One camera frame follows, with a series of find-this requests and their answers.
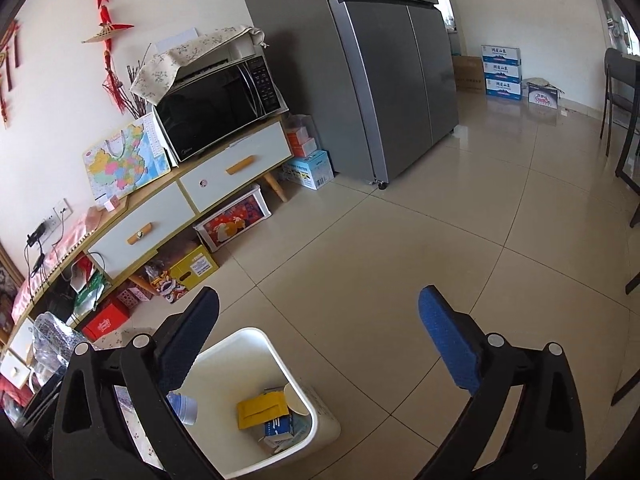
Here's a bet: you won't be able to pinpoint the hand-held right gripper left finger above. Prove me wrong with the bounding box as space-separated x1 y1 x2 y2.
52 286 226 480

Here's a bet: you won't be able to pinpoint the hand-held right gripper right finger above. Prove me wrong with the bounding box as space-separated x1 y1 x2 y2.
415 285 588 480

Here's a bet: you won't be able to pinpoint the white plastic bin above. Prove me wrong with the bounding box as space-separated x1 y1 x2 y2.
170 327 342 480

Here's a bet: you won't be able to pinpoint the clear plastic bottle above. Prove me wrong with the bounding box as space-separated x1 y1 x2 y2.
166 391 199 427

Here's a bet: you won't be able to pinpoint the yellow snack wrapper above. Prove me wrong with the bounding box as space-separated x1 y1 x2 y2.
236 392 291 430

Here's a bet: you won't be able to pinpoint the white paper cup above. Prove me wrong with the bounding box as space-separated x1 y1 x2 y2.
282 382 312 418

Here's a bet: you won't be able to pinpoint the blue white small box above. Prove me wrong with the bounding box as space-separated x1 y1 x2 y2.
259 417 297 456

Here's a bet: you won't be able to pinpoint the pink patterned box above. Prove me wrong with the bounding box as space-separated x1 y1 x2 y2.
116 285 151 312

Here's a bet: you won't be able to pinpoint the yellow cardboard box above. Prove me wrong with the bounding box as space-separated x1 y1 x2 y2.
145 245 220 302

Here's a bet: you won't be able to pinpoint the red gift box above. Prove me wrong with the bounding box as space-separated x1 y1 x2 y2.
81 302 132 343

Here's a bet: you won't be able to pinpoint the green bag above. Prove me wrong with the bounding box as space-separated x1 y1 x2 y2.
72 277 111 319

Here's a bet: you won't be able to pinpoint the white cabinet drawer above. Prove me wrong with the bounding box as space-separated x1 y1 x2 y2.
179 121 293 213
87 181 193 281
0 350 31 389
7 317 36 361

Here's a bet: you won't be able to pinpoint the white crate with rabbit picture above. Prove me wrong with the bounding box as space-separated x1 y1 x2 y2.
194 185 273 253

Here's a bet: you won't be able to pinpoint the long wooden cabinet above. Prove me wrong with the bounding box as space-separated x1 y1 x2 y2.
0 112 296 411

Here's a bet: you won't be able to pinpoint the framed picture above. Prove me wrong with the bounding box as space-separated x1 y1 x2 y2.
0 242 26 333

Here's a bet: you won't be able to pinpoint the colourful map bag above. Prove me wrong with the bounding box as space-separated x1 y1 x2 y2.
82 112 173 200

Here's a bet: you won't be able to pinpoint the light blue printed box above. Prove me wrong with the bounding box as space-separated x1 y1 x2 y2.
280 150 335 190

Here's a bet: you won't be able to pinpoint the orange white boxes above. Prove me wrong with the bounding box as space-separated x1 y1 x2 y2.
285 127 318 157

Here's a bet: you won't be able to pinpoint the black microwave oven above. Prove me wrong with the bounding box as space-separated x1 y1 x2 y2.
152 55 290 163

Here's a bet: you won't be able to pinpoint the dried branches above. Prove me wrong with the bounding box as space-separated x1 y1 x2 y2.
125 62 151 118

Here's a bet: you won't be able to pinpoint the blue white carton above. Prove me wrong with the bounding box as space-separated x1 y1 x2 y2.
484 79 523 102
481 45 522 64
482 62 523 82

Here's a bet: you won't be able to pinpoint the white red floor box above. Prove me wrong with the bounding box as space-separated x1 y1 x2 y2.
527 77 564 109

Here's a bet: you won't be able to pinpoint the brown cardboard box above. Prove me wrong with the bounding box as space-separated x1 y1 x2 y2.
452 55 486 92

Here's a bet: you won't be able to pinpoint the floral cover cloth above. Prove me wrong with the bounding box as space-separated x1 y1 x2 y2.
130 25 266 106

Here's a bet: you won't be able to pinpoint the grey refrigerator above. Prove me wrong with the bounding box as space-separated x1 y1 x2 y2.
230 0 460 190

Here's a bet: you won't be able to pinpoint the black chair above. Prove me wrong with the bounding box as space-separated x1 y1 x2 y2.
598 47 640 158

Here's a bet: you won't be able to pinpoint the fan and red tassel decoration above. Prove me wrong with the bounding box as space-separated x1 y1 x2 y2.
81 22 135 113

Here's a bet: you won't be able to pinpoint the metal door lock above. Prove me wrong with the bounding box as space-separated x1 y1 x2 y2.
602 0 632 54

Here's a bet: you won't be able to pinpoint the black charger cables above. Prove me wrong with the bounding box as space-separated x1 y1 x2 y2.
25 220 68 286

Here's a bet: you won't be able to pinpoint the white wall socket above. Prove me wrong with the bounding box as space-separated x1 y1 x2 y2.
42 199 71 228

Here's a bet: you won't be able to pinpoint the red knot wall hangings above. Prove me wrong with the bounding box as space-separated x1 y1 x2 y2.
0 20 23 128

